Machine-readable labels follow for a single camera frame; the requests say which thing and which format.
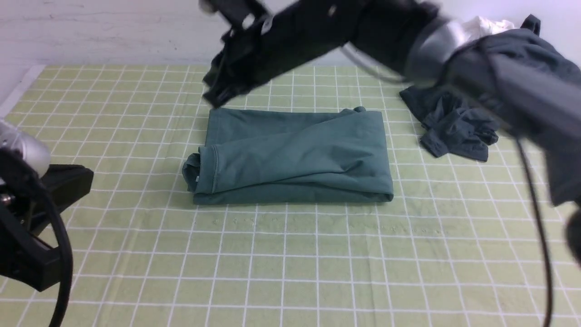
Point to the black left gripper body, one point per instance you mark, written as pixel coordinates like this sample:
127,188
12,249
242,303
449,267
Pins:
24,257

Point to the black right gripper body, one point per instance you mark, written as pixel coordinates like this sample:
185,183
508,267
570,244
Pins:
252,57

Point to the green long-sleeved shirt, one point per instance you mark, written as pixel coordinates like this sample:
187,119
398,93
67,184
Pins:
259,156

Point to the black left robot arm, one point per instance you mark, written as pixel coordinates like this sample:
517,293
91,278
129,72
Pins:
22,153

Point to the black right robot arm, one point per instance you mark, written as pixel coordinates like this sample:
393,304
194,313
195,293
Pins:
529,92

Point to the dark grey crumpled garment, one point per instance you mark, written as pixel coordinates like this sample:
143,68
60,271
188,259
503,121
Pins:
452,125

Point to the white crumpled cloth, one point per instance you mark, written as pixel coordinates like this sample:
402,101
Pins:
479,27

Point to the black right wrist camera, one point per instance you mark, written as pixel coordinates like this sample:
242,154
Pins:
240,14

